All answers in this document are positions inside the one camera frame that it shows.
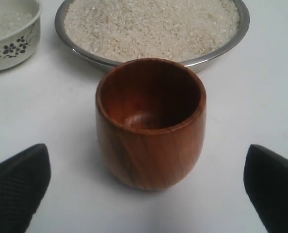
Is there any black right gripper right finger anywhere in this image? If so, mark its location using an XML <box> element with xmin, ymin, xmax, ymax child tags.
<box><xmin>243</xmin><ymin>144</ymin><xmax>288</xmax><ymax>233</ymax></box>

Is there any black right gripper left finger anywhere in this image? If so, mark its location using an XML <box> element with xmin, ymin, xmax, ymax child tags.
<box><xmin>0</xmin><ymin>143</ymin><xmax>51</xmax><ymax>233</ymax></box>

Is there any brown wooden cup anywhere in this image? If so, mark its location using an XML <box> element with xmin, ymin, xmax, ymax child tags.
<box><xmin>95</xmin><ymin>58</ymin><xmax>207</xmax><ymax>191</ymax></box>

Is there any cream ceramic floral bowl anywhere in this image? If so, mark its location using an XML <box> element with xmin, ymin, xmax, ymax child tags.
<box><xmin>0</xmin><ymin>0</ymin><xmax>43</xmax><ymax>71</ymax></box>

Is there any rice heap in tray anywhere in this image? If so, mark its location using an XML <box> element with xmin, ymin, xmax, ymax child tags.
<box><xmin>64</xmin><ymin>0</ymin><xmax>240</xmax><ymax>62</ymax></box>

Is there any round steel tray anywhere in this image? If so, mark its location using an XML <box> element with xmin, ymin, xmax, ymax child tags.
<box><xmin>54</xmin><ymin>0</ymin><xmax>251</xmax><ymax>74</ymax></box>

